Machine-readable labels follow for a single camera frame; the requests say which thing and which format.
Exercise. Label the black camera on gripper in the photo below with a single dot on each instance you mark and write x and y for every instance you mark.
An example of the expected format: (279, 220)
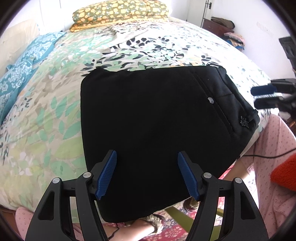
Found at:
(289, 48)

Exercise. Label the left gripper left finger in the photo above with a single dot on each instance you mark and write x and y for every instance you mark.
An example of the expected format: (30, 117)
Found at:
(52, 218)

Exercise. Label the blue patterned pillow near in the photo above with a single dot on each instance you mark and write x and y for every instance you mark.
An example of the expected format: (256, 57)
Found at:
(13, 82)

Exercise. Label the folded dark cloth on cabinet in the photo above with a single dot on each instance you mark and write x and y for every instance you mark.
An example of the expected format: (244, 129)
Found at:
(224, 22)

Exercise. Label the foot in sandal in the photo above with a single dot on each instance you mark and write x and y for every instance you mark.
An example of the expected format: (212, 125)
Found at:
(150, 225)

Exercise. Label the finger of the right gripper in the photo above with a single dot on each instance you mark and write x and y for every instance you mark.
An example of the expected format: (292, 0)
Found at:
(267, 102)
(263, 90)

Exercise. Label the blue patterned pillow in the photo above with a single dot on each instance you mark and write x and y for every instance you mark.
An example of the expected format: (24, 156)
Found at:
(13, 82)
(40, 48)

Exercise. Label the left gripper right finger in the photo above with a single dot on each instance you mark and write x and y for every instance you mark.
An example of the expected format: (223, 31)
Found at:
(241, 217)

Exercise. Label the white door with handle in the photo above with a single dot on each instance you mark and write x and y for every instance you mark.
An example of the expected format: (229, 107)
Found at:
(198, 10)

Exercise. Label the cream headboard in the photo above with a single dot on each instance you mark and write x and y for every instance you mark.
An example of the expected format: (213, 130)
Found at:
(14, 41)

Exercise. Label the right forearm orange sleeve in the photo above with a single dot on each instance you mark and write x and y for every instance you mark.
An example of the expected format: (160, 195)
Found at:
(285, 174)

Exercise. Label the blue patterned pillow far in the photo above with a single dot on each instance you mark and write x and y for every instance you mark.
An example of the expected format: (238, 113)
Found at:
(40, 48)

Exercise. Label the dark wooden cabinet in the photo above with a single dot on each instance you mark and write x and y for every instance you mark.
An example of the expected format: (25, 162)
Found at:
(215, 28)

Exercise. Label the pile of clothes on basket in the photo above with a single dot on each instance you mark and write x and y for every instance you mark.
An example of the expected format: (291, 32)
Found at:
(235, 40)

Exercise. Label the black pants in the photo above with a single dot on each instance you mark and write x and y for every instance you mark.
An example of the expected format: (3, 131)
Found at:
(148, 117)

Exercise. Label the floral bed sheet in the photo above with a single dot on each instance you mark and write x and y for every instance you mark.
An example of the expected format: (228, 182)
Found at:
(41, 135)

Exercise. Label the pink dotted pajama clothing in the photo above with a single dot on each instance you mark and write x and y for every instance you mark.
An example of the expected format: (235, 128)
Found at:
(275, 202)

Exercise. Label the red patterned rug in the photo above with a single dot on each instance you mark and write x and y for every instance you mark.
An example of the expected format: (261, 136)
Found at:
(178, 221)

